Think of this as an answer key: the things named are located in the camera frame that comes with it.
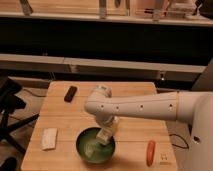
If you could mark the wooden table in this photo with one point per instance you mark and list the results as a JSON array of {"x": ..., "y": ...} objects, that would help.
[{"x": 70, "y": 119}]

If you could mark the black rectangular remote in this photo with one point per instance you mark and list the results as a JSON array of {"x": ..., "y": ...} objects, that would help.
[{"x": 70, "y": 94}]

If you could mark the orange carrot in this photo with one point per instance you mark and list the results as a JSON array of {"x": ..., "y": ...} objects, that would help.
[{"x": 150, "y": 152}]

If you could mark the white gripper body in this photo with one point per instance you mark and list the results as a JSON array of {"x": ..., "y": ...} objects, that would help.
[{"x": 108, "y": 130}]

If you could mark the translucent plastic cup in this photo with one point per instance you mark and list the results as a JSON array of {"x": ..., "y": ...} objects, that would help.
[{"x": 105, "y": 90}]

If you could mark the green ceramic bowl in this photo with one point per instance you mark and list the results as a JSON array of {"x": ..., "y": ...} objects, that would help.
[{"x": 90, "y": 150}]

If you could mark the black office chair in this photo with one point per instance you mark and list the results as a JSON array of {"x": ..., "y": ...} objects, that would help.
[{"x": 9, "y": 102}]

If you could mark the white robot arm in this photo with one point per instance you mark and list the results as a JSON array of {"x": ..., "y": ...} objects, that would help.
[{"x": 194, "y": 108}]

